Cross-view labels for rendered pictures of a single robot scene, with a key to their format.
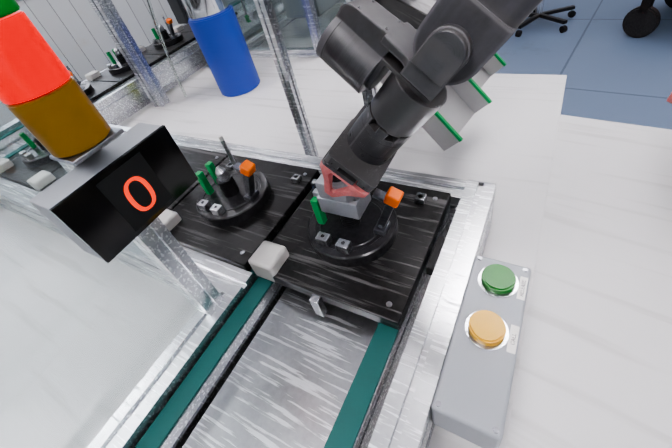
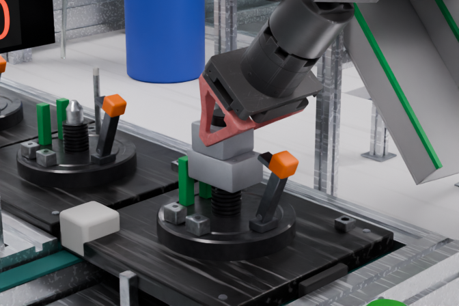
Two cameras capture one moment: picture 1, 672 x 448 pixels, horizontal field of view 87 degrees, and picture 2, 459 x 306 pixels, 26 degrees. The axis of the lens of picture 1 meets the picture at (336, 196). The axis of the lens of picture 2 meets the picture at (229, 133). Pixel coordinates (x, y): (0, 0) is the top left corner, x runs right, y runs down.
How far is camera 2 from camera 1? 0.55 m
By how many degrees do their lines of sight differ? 24
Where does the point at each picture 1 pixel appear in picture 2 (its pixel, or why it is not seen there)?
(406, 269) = (270, 277)
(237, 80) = (163, 55)
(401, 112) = (292, 18)
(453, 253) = (349, 286)
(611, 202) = not seen: outside the picture
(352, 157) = (237, 74)
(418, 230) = (316, 251)
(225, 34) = not seen: outside the picture
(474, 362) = not seen: outside the picture
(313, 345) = not seen: outside the picture
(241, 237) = (63, 200)
